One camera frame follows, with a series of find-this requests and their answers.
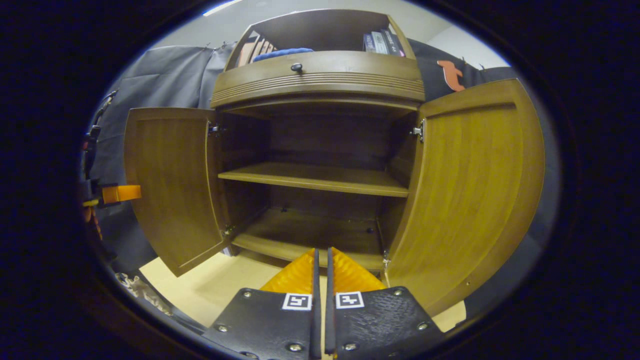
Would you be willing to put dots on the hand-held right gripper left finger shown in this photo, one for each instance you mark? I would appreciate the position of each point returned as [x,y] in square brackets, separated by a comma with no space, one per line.
[315,310]

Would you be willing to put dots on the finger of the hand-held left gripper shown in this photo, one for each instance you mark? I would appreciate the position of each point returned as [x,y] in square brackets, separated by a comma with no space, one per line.
[122,193]

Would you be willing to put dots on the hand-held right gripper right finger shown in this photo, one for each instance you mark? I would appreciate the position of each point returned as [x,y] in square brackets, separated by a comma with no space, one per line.
[330,310]

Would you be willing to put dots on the wooden cabinet door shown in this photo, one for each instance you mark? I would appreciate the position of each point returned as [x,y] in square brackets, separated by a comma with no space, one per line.
[470,190]
[170,185]

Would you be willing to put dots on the wooden double-door shoe cabinet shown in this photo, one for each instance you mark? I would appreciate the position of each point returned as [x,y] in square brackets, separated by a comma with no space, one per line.
[325,135]

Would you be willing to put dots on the metal door hinge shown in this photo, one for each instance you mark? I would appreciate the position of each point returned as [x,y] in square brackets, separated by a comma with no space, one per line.
[419,131]
[228,230]
[386,260]
[214,129]

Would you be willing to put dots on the crumpled patterned cloth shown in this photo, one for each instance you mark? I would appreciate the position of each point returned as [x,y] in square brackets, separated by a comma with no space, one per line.
[142,292]

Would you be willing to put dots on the wooden inner shelf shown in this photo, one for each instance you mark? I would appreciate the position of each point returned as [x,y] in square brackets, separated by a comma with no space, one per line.
[320,177]

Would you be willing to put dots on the blue towel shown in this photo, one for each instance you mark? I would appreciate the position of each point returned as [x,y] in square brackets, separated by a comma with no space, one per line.
[282,54]

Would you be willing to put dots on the black drawer knob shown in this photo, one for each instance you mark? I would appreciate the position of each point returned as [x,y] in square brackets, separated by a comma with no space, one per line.
[297,67]

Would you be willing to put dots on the wooden drawer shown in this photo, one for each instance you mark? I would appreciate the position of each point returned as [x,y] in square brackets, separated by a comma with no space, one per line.
[350,67]

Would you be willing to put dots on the dark blue cover book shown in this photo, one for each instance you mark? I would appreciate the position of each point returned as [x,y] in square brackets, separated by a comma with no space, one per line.
[369,43]

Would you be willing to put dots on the grey spine book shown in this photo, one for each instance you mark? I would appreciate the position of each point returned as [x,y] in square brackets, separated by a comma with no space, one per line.
[380,43]

